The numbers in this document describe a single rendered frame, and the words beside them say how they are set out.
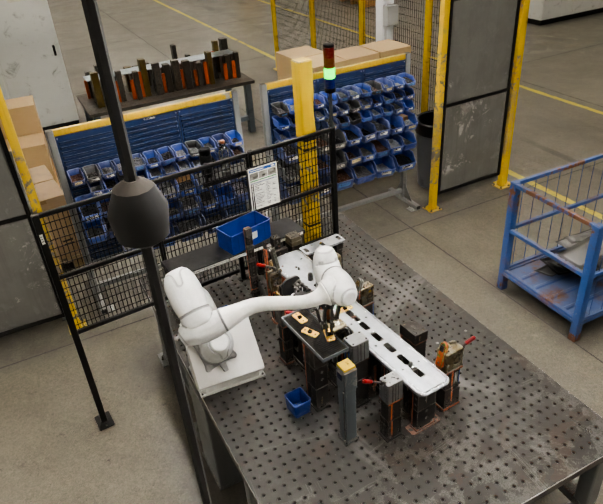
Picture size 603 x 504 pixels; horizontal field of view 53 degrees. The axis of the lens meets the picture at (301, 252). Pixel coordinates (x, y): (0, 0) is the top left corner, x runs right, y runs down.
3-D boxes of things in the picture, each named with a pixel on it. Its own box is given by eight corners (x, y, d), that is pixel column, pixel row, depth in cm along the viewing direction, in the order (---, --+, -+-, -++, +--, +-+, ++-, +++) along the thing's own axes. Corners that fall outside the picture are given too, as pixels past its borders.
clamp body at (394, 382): (405, 435, 287) (408, 379, 268) (386, 446, 282) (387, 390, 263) (392, 422, 294) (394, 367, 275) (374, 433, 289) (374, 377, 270)
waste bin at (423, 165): (470, 184, 651) (476, 119, 612) (431, 197, 633) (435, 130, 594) (440, 168, 689) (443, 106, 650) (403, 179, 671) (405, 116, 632)
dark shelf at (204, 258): (305, 233, 391) (305, 229, 389) (174, 282, 353) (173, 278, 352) (288, 220, 407) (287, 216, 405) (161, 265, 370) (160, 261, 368)
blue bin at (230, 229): (272, 236, 384) (270, 218, 378) (233, 255, 368) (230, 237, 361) (256, 227, 395) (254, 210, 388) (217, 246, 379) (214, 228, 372)
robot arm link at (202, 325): (227, 331, 239) (211, 300, 241) (185, 353, 236) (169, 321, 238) (229, 333, 252) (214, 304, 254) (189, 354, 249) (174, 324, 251)
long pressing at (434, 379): (457, 379, 276) (457, 376, 275) (419, 400, 266) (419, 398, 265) (298, 249, 377) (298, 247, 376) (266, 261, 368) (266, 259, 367)
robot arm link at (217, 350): (207, 369, 310) (211, 364, 290) (192, 337, 313) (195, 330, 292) (236, 355, 315) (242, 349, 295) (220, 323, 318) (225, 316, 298)
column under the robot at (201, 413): (220, 491, 349) (203, 409, 314) (202, 453, 373) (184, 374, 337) (268, 468, 360) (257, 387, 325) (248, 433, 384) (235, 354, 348)
